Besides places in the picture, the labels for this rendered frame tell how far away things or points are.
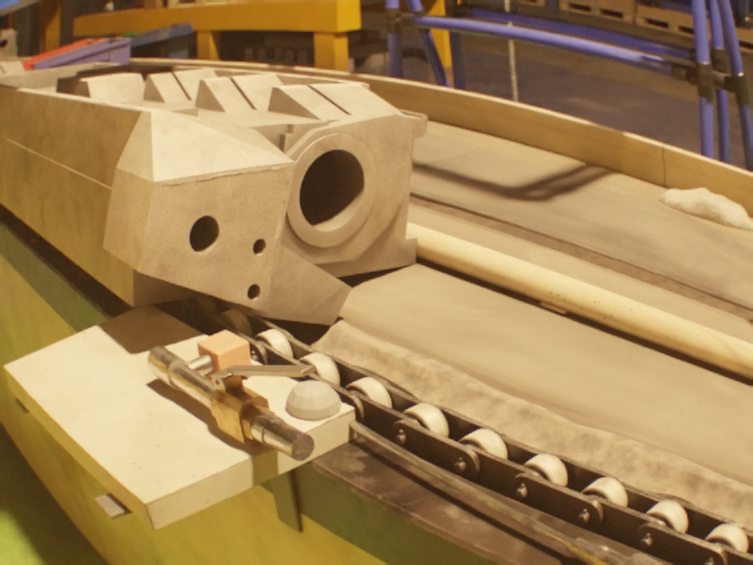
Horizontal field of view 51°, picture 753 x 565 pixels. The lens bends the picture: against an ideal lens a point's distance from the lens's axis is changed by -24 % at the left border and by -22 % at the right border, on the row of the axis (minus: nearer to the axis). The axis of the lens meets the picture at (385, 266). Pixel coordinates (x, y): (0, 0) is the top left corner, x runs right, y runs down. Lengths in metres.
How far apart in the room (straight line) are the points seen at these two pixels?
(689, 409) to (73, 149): 0.73
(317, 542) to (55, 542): 1.21
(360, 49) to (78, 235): 5.56
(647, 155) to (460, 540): 0.92
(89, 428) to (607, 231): 0.75
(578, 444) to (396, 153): 0.42
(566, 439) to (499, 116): 0.93
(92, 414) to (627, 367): 0.50
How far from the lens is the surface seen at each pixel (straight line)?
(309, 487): 0.75
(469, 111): 1.68
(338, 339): 0.97
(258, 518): 0.87
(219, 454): 0.69
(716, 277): 1.11
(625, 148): 1.47
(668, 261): 1.14
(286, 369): 0.62
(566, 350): 0.92
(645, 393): 0.84
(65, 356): 0.87
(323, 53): 5.99
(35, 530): 1.99
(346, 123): 1.00
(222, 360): 0.77
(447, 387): 0.87
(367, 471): 0.71
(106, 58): 2.74
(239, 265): 0.86
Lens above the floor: 1.17
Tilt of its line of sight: 22 degrees down
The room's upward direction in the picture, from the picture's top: 3 degrees counter-clockwise
